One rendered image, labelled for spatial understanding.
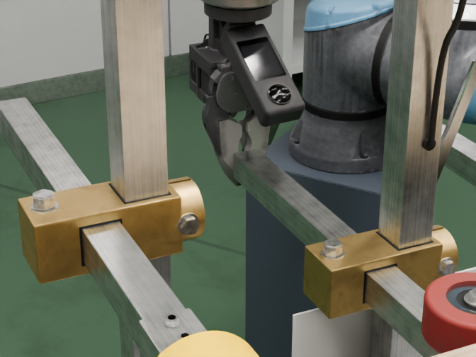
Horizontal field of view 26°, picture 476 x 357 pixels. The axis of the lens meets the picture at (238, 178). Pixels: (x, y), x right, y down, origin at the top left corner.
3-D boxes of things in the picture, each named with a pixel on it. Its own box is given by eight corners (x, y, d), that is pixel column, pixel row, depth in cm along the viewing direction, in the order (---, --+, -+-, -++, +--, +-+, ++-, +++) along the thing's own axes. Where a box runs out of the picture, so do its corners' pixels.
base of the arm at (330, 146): (269, 159, 174) (270, 104, 169) (318, 121, 188) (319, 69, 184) (374, 183, 165) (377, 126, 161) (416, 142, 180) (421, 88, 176)
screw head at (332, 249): (316, 251, 91) (316, 239, 91) (336, 246, 92) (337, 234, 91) (327, 262, 89) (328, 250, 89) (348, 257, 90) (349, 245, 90)
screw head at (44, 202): (27, 205, 77) (25, 190, 77) (54, 199, 78) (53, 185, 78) (34, 216, 76) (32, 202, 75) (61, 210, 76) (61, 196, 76)
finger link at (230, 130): (222, 166, 120) (224, 93, 116) (244, 189, 115) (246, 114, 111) (197, 171, 119) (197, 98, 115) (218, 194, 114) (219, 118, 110)
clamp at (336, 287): (302, 292, 94) (303, 244, 92) (426, 261, 99) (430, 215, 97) (332, 324, 90) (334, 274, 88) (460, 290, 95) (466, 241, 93)
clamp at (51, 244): (20, 251, 81) (14, 194, 79) (180, 218, 86) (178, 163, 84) (41, 290, 76) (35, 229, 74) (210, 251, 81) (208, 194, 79)
